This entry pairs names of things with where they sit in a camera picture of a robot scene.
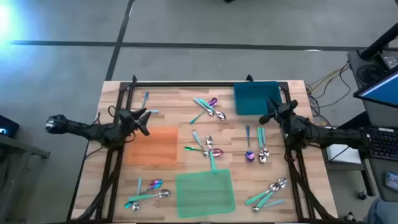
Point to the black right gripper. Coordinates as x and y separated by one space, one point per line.
286 113

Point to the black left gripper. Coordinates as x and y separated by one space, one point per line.
129 119

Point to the green translucent tray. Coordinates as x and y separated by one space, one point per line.
202 193

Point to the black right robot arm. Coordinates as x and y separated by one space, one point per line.
326 134

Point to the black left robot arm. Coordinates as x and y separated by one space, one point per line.
81 129

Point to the blue plastic bin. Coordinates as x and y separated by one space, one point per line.
252 96

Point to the orange translucent tray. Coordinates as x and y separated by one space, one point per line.
155 146

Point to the white paper sheet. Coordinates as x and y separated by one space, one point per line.
345 154

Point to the black cart crossbar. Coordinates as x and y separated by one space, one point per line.
357 119

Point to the dark grey computer cart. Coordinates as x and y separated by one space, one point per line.
379 116

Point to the computer monitor blue screen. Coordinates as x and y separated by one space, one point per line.
382 91

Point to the black backlit keyboard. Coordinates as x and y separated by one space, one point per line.
384 143

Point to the grey side table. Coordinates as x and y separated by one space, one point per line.
25 149

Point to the black caster wheel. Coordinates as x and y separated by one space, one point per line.
362 195

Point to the black monitor pole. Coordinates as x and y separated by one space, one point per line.
379 42

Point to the black device blue light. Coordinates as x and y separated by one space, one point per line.
7 127

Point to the dark handheld device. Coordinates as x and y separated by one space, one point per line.
391 181

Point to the person's leg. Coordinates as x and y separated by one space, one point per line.
384 214

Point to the black frame clamp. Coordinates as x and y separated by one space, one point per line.
134 79
249 78

